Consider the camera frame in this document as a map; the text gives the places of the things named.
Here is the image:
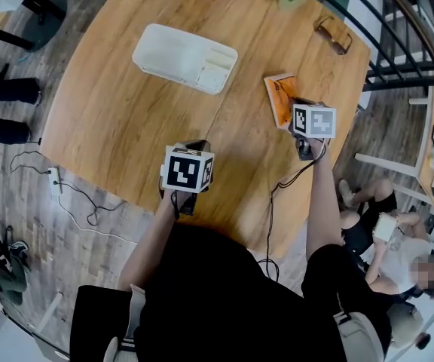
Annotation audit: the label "thin black cable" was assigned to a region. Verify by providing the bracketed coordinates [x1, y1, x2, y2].
[10, 137, 53, 176]

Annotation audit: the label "white table leg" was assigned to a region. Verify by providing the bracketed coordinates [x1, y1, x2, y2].
[35, 291, 64, 334]

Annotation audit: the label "black power cable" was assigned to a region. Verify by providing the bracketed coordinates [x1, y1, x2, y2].
[60, 180, 128, 229]

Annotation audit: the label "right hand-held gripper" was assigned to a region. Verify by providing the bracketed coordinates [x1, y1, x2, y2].
[287, 96, 338, 162]

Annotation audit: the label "orange packet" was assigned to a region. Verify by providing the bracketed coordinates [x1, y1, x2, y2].
[263, 72, 298, 130]

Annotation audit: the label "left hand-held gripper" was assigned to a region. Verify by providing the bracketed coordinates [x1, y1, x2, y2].
[159, 138, 217, 216]

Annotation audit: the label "person's right forearm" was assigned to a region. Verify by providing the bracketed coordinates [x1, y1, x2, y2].
[304, 137, 343, 256]

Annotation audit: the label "white power cable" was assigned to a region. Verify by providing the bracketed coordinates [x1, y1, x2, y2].
[57, 195, 139, 244]

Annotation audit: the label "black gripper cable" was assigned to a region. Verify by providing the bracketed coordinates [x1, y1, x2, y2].
[169, 189, 183, 221]
[257, 140, 328, 283]

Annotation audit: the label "person's left forearm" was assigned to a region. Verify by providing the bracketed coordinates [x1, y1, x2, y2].
[118, 188, 188, 293]

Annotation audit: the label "wooden desk with black legs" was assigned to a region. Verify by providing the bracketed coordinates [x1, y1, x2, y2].
[0, 0, 69, 59]

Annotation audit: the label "brown glasses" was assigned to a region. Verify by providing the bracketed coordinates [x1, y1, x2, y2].
[312, 14, 354, 57]

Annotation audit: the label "white power strip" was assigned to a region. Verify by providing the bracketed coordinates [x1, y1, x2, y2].
[47, 167, 64, 200]

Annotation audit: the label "person's black clothing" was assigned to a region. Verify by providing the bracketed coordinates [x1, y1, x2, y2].
[69, 222, 393, 362]

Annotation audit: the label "white plastic tray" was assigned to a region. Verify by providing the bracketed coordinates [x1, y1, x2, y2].
[131, 22, 239, 97]

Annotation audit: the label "white box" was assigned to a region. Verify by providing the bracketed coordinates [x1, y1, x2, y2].
[374, 213, 398, 244]

